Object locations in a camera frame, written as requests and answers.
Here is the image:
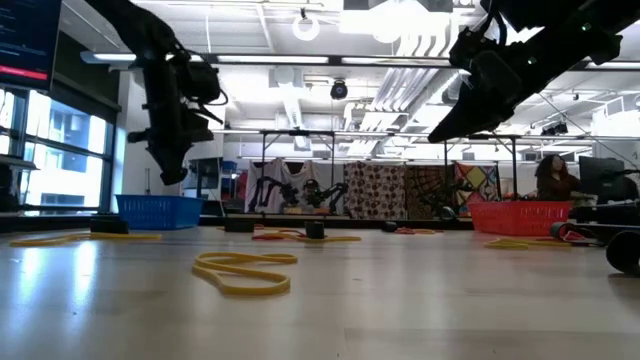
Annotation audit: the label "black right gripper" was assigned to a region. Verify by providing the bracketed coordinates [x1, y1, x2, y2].
[428, 49, 540, 144]

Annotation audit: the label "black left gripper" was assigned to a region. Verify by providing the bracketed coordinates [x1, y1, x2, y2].
[127, 64, 215, 186]

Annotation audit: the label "dark monitor on stand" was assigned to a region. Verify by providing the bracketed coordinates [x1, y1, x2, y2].
[185, 156, 225, 201]

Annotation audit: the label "blue plastic basket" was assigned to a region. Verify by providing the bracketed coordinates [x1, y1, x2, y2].
[115, 194, 205, 231]

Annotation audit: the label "colourful geometric cloth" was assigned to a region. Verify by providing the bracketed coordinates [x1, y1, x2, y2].
[453, 161, 501, 204]

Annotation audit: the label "white ceiling pipes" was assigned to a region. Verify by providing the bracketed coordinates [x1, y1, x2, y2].
[344, 19, 459, 157]

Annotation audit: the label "dark spiral pattern cloth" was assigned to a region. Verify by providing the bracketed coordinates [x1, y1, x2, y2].
[404, 164, 457, 220]

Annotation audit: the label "black track lights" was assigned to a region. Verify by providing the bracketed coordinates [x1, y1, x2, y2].
[541, 121, 570, 137]

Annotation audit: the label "large window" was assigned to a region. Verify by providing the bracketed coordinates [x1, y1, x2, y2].
[0, 88, 120, 214]

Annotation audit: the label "white hanging cloth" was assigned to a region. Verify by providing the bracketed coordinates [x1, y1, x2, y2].
[244, 157, 324, 215]

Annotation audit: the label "red plastic basket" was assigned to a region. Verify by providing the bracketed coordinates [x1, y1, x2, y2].
[468, 200, 575, 237]

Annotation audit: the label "brown dotted cloth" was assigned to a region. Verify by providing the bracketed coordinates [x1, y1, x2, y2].
[343, 160, 408, 220]

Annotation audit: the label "overhead light bar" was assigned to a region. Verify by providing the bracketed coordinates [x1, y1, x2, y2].
[79, 49, 640, 71]

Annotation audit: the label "black computer monitor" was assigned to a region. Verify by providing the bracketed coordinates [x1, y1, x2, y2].
[578, 155, 640, 204]

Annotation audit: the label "black background desk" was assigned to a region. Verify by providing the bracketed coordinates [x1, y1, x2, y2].
[572, 202, 640, 226]

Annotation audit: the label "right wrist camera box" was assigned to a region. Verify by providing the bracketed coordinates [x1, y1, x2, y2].
[448, 25, 496, 71]

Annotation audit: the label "black ceiling camera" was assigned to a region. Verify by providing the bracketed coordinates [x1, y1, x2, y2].
[329, 78, 350, 101]

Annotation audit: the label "black table edge frame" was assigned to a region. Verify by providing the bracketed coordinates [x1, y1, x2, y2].
[0, 213, 640, 234]

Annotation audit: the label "white ring lamp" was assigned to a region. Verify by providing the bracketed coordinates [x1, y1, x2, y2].
[291, 6, 322, 43]

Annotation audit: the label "black wall screen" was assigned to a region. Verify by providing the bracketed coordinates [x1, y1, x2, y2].
[0, 0, 63, 93]

